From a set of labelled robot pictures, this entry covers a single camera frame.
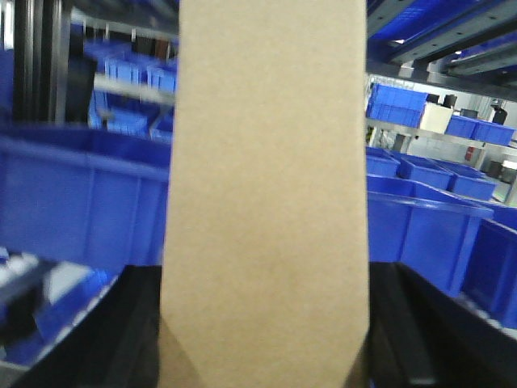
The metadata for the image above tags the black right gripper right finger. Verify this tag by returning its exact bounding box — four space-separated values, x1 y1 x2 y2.
368 263 516 387

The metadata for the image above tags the brown cardboard box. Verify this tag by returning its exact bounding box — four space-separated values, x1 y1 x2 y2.
159 1 369 387

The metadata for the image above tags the large blue bin right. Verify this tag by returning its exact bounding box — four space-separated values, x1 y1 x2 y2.
367 175 494 297

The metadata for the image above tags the large blue bin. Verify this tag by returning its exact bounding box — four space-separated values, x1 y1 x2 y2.
1 126 171 271
367 175 494 297

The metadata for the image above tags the large blue bin left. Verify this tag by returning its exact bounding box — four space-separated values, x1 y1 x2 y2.
1 126 171 271

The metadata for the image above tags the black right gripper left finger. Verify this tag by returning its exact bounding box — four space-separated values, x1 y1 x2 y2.
14 266 162 387

